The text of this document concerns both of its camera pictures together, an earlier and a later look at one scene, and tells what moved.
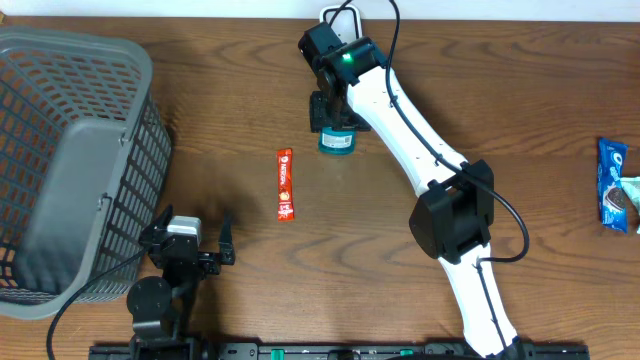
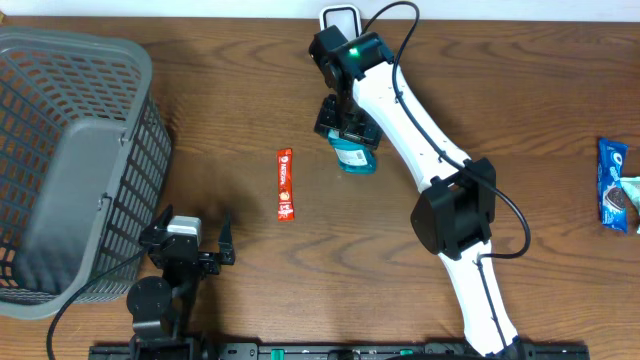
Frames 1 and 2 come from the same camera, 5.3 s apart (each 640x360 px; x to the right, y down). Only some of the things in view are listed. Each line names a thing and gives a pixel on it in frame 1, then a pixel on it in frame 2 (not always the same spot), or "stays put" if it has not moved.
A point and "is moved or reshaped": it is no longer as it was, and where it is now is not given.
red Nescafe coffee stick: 285,185 stays put
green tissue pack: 631,185 stays put
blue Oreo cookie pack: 611,157 stays put
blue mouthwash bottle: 336,142 is moved or reshaped
